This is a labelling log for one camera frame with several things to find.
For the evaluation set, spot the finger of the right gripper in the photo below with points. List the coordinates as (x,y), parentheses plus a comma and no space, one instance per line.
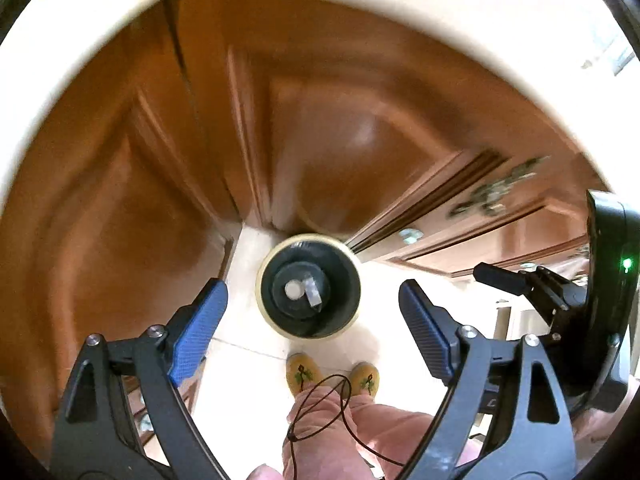
(511,282)

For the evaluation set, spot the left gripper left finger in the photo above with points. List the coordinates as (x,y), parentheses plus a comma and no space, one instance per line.
(95,436)

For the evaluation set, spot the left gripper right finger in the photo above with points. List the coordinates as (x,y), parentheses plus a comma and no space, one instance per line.
(504,414)

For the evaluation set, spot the round yellow-rimmed trash bin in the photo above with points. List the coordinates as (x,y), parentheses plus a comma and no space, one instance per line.
(308,287)

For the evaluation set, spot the round cabinet knob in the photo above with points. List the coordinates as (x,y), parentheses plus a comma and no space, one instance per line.
(410,236)

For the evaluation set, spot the right yellow slipper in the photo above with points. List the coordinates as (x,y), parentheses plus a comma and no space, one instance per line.
(364,379)

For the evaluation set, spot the yellow slipper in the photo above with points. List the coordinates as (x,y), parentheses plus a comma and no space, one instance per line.
(301,373)
(364,379)

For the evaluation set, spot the pink trouser legs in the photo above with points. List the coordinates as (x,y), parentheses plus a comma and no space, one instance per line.
(330,445)

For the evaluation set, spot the left yellow slipper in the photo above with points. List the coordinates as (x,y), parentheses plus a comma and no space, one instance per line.
(301,373)

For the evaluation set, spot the wooden corner cabinet door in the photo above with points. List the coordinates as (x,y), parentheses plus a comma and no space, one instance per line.
(116,217)

